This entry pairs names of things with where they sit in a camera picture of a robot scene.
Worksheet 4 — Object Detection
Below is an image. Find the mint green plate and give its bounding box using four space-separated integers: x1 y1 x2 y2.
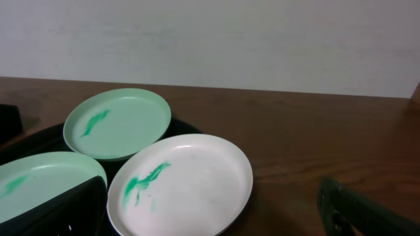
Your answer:
1 151 107 223
63 88 172 161

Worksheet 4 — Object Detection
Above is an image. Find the round black serving tray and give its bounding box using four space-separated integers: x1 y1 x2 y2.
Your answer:
0 116 253 236

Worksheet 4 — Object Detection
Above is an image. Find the white pink plate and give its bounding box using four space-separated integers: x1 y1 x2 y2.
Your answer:
107 134 253 236

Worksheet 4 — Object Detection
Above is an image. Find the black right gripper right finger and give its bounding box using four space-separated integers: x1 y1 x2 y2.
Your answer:
316 177 419 236

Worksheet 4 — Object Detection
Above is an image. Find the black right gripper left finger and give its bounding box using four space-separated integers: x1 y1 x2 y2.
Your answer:
1 176 107 236

